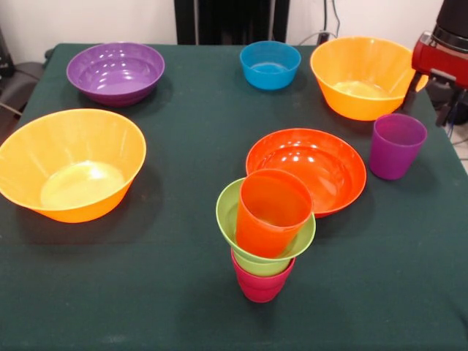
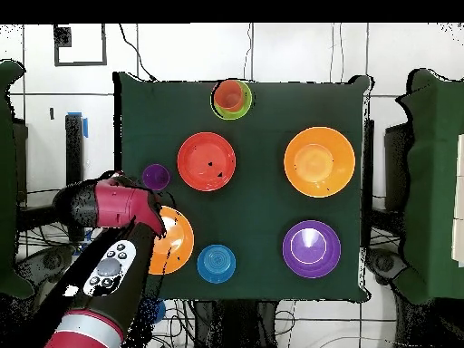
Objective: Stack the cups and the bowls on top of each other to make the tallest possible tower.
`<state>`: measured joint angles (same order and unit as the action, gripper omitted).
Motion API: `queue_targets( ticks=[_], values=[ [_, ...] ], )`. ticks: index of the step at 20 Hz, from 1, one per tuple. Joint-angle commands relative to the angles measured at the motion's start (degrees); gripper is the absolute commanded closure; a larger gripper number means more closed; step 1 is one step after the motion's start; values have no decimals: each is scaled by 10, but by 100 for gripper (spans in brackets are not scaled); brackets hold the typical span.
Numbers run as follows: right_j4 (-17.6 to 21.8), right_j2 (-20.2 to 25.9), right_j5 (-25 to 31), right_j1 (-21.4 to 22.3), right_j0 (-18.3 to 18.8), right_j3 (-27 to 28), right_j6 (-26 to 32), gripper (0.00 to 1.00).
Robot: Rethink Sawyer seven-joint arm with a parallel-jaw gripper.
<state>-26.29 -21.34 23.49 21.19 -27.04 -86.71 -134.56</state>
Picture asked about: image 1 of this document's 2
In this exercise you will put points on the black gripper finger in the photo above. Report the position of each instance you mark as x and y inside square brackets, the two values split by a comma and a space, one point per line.
[449, 108]
[411, 91]

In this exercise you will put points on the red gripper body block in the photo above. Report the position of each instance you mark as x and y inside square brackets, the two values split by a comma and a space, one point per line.
[438, 60]

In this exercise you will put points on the purple plastic cup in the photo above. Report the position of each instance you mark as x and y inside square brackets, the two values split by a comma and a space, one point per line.
[395, 153]

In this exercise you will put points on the red plastic bowl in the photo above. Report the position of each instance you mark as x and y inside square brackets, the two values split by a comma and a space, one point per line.
[329, 164]

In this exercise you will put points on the red plastic cup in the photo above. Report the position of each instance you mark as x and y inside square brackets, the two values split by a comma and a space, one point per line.
[270, 226]

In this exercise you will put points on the green plastic bowl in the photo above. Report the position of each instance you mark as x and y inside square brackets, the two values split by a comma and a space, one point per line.
[226, 219]

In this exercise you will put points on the green plastic cup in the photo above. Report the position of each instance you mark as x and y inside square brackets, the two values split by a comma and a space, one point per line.
[256, 268]

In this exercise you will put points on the pink plastic cup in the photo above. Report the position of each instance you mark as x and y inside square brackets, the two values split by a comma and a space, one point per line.
[261, 290]

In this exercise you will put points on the large orange plastic bowl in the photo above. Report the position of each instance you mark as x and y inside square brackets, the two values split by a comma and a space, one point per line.
[69, 164]
[358, 73]

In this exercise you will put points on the blue plastic bowl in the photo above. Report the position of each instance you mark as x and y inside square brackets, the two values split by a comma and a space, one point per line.
[270, 69]

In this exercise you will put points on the purple plastic bowl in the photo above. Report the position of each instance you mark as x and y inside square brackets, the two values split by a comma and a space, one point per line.
[115, 80]

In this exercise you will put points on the dark green table cloth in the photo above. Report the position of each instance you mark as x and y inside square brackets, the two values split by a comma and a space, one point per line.
[109, 292]

